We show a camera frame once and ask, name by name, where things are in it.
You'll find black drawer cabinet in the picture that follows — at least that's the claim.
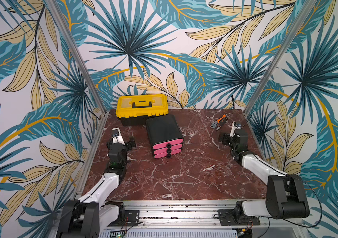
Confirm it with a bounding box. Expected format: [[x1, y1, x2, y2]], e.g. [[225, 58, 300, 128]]
[[146, 115, 184, 154]]

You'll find pink top drawer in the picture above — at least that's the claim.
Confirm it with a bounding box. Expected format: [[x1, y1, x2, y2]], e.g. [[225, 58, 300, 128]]
[[152, 138, 183, 150]]

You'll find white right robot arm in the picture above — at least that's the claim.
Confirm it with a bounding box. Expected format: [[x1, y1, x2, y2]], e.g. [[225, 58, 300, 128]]
[[219, 129, 310, 221]]

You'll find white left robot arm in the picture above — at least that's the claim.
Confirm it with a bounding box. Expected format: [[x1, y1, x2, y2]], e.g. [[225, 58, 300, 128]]
[[51, 136, 136, 238]]

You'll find pink bottom drawer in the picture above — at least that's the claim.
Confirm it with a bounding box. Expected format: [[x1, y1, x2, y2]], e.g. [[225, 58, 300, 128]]
[[153, 148, 182, 159]]

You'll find orange adjustable wrench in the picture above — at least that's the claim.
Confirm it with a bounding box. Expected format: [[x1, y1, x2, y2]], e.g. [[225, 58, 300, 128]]
[[210, 114, 227, 129]]

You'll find yellow black toolbox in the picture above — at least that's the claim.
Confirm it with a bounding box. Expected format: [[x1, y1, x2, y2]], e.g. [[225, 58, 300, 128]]
[[116, 94, 169, 127]]

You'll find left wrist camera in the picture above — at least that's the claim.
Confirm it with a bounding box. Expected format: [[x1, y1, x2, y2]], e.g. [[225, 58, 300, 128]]
[[111, 128, 125, 145]]

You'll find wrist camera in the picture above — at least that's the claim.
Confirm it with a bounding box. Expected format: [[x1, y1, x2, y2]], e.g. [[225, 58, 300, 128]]
[[111, 128, 125, 145], [229, 121, 242, 138]]

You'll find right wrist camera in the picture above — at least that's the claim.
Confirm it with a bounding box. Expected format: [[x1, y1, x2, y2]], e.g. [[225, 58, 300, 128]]
[[229, 121, 242, 138]]

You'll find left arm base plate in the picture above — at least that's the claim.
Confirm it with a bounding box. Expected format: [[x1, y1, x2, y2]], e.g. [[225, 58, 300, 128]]
[[108, 210, 140, 227]]

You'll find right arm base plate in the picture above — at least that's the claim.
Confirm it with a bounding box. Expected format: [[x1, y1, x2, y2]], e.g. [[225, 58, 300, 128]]
[[213, 209, 261, 227]]

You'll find aluminium front rail frame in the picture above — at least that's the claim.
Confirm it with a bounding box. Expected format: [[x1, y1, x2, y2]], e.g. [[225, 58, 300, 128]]
[[48, 199, 312, 238]]

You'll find left aluminium corner post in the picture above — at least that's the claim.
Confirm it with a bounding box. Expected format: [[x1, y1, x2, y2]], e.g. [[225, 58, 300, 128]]
[[45, 0, 107, 115]]

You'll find aluminium corner post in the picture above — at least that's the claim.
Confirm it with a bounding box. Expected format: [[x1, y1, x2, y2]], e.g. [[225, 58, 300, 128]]
[[45, 0, 107, 115], [244, 0, 317, 117]]

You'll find right aluminium corner post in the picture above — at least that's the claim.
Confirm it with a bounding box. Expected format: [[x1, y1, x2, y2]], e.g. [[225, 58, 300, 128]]
[[244, 0, 317, 117]]

